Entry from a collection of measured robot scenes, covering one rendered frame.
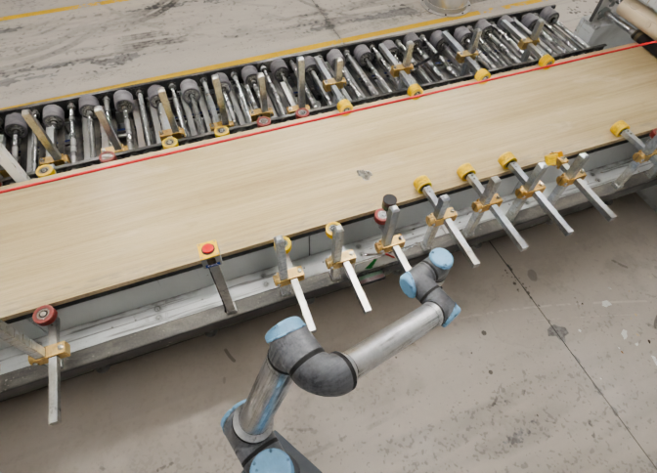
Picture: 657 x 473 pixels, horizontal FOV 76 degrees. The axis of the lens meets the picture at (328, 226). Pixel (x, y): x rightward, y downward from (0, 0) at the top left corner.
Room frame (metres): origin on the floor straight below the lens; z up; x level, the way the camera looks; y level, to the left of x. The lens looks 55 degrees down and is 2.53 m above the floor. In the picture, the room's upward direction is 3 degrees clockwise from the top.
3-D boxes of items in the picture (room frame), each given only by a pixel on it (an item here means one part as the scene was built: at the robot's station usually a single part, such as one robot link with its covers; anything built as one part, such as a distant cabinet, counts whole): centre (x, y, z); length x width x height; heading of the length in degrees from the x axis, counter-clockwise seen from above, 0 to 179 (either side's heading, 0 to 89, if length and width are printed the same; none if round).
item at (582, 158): (1.47, -1.19, 0.88); 0.03 x 0.03 x 0.48; 23
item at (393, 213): (1.08, -0.27, 0.90); 0.03 x 0.03 x 0.48; 23
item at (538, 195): (1.36, -1.01, 0.95); 0.50 x 0.04 x 0.04; 23
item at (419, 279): (0.74, -0.34, 1.14); 0.12 x 0.12 x 0.09; 39
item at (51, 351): (0.51, 1.09, 0.82); 0.13 x 0.06 x 0.05; 113
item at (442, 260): (0.82, -0.42, 1.14); 0.10 x 0.09 x 0.12; 129
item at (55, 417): (0.46, 1.05, 0.82); 0.43 x 0.03 x 0.04; 23
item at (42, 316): (0.64, 1.13, 0.85); 0.08 x 0.08 x 0.11
